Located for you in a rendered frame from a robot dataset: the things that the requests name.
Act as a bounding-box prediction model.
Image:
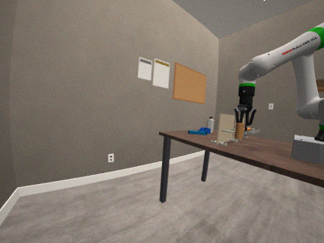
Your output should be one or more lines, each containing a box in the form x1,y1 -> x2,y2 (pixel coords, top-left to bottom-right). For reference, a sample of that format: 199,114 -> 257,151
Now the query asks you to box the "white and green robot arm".
238,23 -> 324,142

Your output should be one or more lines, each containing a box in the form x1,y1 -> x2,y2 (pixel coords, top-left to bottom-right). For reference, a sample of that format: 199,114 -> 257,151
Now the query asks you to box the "small blue bin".
199,127 -> 211,133

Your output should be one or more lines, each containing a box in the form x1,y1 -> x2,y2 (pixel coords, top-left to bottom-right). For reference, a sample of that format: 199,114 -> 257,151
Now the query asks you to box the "grey bottle with black cap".
207,117 -> 214,133

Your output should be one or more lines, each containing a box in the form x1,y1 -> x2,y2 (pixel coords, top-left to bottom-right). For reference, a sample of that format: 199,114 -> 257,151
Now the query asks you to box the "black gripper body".
239,96 -> 253,113

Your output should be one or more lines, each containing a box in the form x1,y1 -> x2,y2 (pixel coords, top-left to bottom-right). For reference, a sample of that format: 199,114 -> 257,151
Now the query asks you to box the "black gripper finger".
244,108 -> 257,131
234,108 -> 244,123

